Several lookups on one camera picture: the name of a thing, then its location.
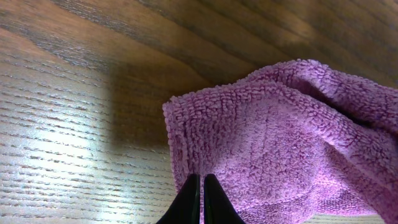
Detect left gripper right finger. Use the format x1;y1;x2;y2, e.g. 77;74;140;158
204;174;245;224

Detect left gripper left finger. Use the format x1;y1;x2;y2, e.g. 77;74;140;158
156;174;200;224

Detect purple cloth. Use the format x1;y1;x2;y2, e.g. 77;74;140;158
163;60;397;223

